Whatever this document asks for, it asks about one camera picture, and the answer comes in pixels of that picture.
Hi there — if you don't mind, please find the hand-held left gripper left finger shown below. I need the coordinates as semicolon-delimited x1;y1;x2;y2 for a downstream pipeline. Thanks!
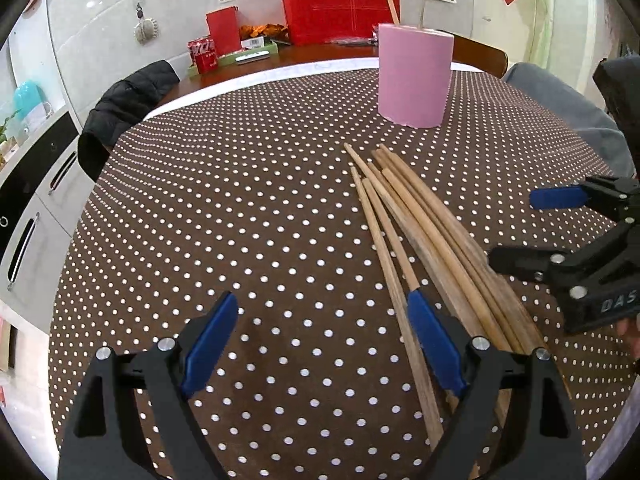
57;290;240;480

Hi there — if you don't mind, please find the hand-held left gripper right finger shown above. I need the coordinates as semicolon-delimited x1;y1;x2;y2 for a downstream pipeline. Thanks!
406;289;587;480

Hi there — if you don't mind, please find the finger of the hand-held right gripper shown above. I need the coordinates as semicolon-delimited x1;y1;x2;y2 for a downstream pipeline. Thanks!
529;175;640;221
487;217;640;302

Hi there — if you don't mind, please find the pile of wooden chopsticks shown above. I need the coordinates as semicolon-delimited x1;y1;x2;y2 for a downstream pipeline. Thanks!
344;142;573;466

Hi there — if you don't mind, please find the pink cup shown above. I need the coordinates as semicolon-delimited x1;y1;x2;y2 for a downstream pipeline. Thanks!
377;22;454;129

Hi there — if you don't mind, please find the person's right hand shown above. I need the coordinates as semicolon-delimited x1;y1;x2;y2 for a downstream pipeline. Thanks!
617;312;640;362

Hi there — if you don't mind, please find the grey garment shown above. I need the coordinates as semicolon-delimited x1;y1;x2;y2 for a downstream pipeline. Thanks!
502;62;635;178

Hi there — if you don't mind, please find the dark cloth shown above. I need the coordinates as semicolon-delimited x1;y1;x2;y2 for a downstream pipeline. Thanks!
592;56;640;177

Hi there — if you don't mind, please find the brown polka-dot tablecloth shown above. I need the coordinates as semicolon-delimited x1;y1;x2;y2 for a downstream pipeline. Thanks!
47;65;640;480

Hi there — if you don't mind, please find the wooden chair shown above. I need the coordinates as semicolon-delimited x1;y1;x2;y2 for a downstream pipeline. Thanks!
435;30;509;79

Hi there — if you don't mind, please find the white and black cabinet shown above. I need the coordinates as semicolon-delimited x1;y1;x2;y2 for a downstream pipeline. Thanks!
0;107;97;306

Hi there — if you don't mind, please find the black jacket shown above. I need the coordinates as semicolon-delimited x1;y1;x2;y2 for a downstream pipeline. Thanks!
77;60;181;182

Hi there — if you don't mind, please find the red gift bag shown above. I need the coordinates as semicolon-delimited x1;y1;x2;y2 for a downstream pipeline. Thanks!
281;0;401;47

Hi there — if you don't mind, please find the green tray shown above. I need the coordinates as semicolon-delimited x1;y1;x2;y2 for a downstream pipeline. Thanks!
216;42;279;67

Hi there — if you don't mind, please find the red soda carton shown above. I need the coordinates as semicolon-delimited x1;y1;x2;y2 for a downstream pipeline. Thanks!
188;37;220;75

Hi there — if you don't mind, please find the green potted plant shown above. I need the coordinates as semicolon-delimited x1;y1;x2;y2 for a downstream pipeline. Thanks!
0;110;24;144

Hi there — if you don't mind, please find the teal kettle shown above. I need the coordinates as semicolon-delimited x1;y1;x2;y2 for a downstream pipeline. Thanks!
12;80;52;124

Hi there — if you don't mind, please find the red paper box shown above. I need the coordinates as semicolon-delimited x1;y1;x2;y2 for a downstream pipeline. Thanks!
206;6;241;57

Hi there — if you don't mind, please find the orange snack packet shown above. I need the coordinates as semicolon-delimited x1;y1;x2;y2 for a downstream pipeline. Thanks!
239;22;290;45

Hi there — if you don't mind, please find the grey wall hanging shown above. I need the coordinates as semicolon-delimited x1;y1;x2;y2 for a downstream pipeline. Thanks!
133;2;159;45

